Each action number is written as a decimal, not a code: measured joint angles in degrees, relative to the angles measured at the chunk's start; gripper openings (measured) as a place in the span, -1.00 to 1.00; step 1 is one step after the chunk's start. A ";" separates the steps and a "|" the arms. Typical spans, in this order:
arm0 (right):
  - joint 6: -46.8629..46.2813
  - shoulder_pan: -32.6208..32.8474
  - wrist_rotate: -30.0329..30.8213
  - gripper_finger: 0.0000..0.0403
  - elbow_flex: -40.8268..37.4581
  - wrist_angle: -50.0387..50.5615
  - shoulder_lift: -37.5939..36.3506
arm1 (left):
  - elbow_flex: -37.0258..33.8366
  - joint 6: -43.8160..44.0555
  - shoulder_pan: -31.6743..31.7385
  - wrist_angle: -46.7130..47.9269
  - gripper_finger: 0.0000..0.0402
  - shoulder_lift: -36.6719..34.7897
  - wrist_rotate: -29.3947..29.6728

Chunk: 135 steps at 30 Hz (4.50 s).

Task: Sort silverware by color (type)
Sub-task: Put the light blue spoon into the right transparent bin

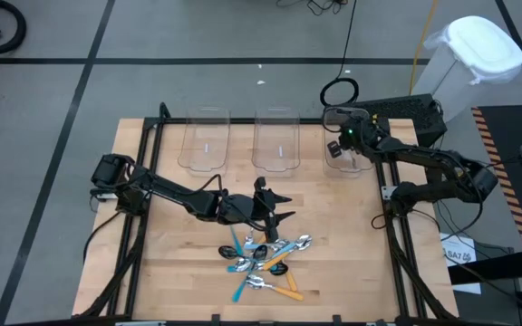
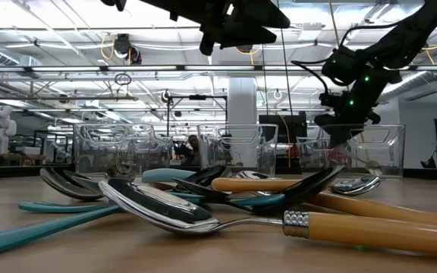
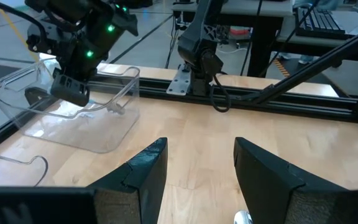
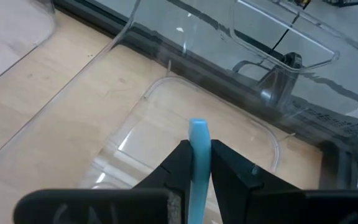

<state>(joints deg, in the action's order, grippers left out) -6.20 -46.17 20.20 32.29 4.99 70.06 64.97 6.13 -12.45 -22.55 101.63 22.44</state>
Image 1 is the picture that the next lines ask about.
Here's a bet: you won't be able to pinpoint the black perforated computer case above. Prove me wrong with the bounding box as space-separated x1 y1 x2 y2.
350 93 449 149

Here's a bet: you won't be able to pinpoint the white trash can with liner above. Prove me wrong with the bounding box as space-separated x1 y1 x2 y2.
412 15 522 122

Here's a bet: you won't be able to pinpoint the black aluminium table frame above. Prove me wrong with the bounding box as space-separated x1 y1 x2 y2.
73 101 460 326

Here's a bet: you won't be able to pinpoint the clear plastic bin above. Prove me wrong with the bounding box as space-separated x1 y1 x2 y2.
251 106 302 177
178 106 231 177
323 106 375 178

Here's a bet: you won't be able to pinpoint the teal handled black spoon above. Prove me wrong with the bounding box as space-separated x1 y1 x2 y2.
228 225 244 257
231 244 269 303
226 262 290 277
217 245 244 263

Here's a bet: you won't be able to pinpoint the white paper sign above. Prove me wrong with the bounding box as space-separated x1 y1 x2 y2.
440 233 482 295

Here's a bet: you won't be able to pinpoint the tangled black cables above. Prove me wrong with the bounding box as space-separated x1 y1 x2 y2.
275 0 349 17

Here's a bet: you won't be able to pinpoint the yellow cable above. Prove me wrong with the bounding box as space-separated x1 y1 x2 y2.
408 0 439 95

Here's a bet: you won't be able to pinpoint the black cable with coil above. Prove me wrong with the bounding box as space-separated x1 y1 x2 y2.
318 0 361 109

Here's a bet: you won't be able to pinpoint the black floor beam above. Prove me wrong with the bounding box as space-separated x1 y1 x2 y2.
447 261 522 285

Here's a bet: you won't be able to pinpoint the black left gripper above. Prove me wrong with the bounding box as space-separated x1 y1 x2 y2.
218 189 297 227

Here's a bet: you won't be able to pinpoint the black yellow striped platform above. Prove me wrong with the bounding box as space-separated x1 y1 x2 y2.
471 104 522 251

